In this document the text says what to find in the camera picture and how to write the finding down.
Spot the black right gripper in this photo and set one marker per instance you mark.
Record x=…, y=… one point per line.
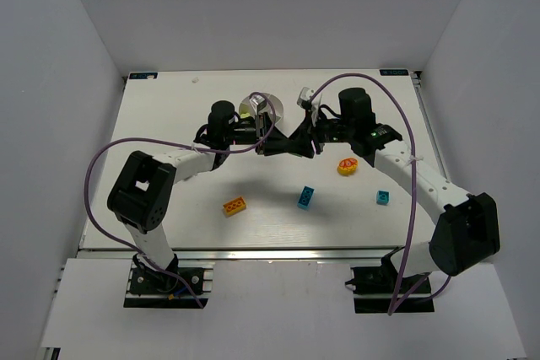
x=316, y=138

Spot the small teal lego brick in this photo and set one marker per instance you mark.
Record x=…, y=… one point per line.
x=382, y=197

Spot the yellow orange patterned lego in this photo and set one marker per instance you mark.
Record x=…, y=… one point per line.
x=347, y=166

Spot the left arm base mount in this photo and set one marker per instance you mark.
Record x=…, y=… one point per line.
x=150, y=289

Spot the aluminium front rail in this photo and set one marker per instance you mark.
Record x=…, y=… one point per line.
x=340, y=254

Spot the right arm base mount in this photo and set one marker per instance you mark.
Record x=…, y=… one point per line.
x=373, y=287

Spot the blue label corner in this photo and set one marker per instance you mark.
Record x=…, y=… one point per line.
x=143, y=76
x=393, y=72

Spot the blue label left corner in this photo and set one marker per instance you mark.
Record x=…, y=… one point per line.
x=143, y=76

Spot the white round divided container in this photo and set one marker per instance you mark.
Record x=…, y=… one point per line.
x=244, y=107

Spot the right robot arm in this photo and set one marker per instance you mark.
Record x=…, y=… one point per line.
x=466, y=225

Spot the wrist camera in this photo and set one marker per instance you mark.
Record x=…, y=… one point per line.
x=308, y=100
x=258, y=103

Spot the orange rectangular lego brick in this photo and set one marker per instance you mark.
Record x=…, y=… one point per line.
x=234, y=206

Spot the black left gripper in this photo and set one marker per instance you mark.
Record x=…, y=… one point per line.
x=259, y=137

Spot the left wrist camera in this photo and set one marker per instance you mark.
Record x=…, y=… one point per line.
x=258, y=103

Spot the long teal lego brick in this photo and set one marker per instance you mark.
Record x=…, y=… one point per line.
x=305, y=198

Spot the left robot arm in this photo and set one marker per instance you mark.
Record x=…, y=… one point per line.
x=141, y=195

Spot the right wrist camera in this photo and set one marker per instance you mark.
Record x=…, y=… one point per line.
x=308, y=100

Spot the blue label right corner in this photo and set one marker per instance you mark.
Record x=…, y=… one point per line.
x=393, y=72

